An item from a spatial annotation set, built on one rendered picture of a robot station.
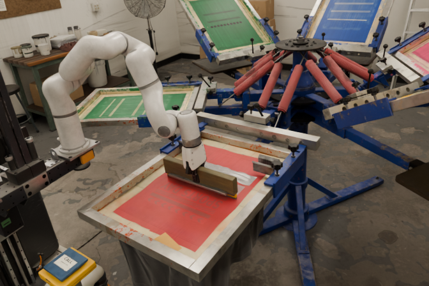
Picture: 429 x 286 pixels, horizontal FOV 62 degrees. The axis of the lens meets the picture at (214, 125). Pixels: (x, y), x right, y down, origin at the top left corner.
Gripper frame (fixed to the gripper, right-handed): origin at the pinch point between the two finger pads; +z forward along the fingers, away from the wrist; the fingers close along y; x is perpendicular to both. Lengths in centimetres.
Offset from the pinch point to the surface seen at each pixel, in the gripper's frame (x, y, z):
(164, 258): 14.9, 39.0, 3.8
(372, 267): 51, -85, 106
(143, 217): -7.6, 25.9, 4.7
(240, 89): -27, -80, -7
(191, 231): 12.8, 23.0, 6.3
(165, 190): -11.8, 9.2, 4.5
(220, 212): 16.4, 9.7, 6.7
